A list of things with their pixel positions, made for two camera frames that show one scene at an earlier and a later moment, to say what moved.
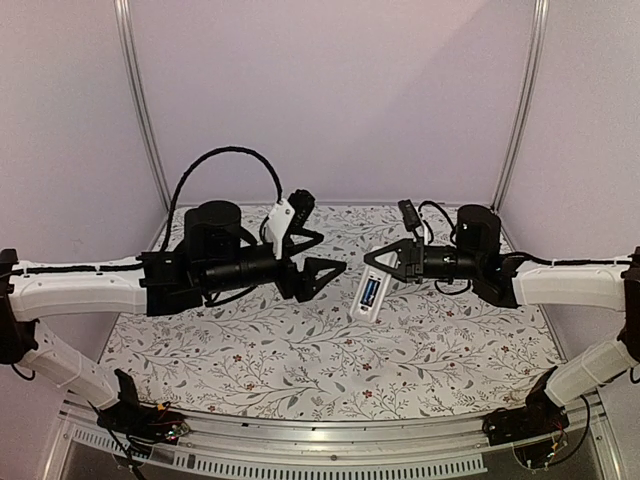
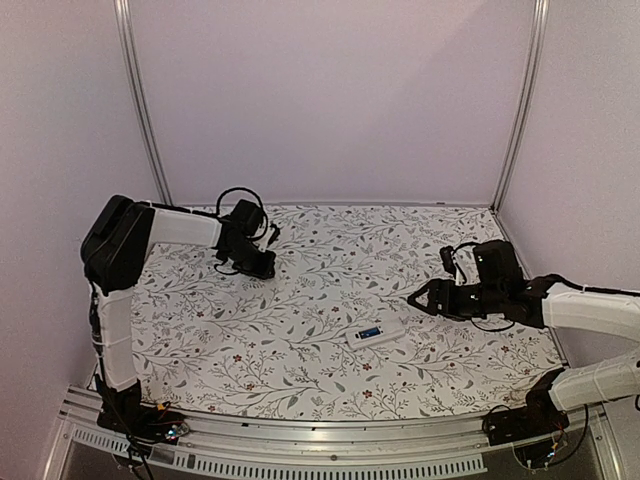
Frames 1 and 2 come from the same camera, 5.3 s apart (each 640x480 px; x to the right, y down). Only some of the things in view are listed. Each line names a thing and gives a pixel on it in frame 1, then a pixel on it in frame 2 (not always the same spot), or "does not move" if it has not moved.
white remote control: x=372 y=289 -> x=374 y=335
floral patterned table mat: x=272 y=356 does not move
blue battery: x=368 y=291 -> x=369 y=332
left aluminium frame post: x=124 y=22 does not move
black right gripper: x=410 y=257 -> x=445 y=297
